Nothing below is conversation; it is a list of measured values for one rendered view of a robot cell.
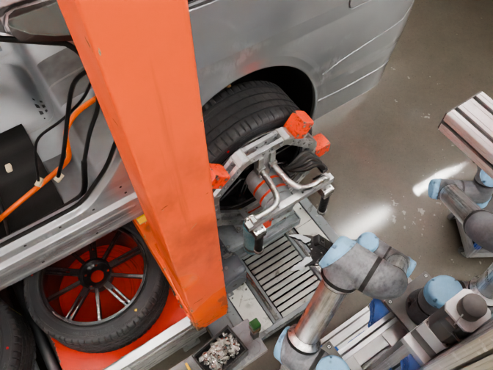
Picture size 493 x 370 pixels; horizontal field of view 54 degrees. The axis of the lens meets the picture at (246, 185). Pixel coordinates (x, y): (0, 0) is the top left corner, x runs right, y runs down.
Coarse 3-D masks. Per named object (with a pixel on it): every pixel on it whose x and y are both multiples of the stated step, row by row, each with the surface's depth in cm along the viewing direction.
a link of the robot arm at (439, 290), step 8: (432, 280) 172; (440, 280) 170; (448, 280) 170; (456, 280) 170; (424, 288) 174; (432, 288) 169; (440, 288) 169; (448, 288) 169; (456, 288) 168; (464, 288) 170; (424, 296) 173; (432, 296) 168; (440, 296) 168; (448, 296) 167; (424, 304) 175; (432, 304) 170; (440, 304) 167; (432, 312) 174
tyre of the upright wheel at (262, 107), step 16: (224, 96) 196; (240, 96) 196; (256, 96) 197; (272, 96) 201; (208, 112) 194; (224, 112) 192; (240, 112) 191; (256, 112) 193; (272, 112) 193; (288, 112) 198; (208, 128) 192; (224, 128) 189; (240, 128) 188; (256, 128) 190; (272, 128) 197; (208, 144) 190; (224, 144) 188; (240, 144) 192; (208, 160) 190; (224, 208) 229; (240, 208) 238
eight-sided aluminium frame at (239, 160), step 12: (276, 132) 194; (288, 132) 195; (252, 144) 191; (264, 144) 194; (276, 144) 191; (288, 144) 197; (300, 144) 203; (312, 144) 209; (240, 156) 188; (252, 156) 188; (228, 168) 192; (240, 168) 188; (228, 180) 191; (300, 180) 232; (216, 192) 194; (216, 204) 200; (252, 204) 234; (216, 216) 209; (228, 216) 226; (240, 216) 228
